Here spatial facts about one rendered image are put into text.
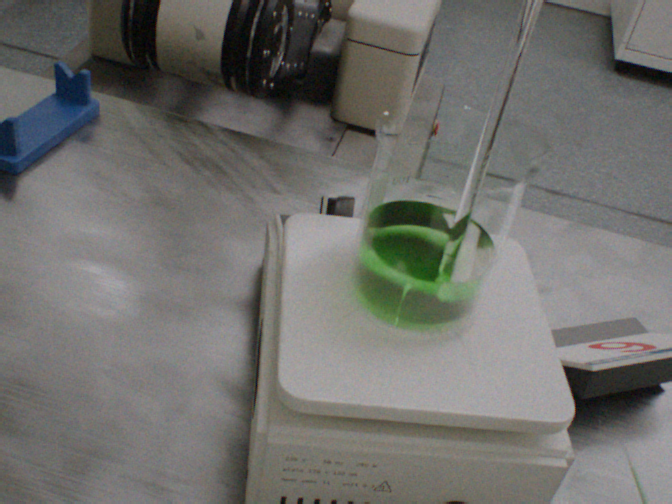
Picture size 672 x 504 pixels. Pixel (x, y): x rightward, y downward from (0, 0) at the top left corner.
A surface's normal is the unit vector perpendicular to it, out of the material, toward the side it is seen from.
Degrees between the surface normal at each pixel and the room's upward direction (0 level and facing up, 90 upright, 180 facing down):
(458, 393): 0
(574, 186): 0
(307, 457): 90
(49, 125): 0
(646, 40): 90
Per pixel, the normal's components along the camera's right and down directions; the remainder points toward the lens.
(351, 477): 0.02, 0.62
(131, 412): 0.16, -0.77
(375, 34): -0.24, 0.58
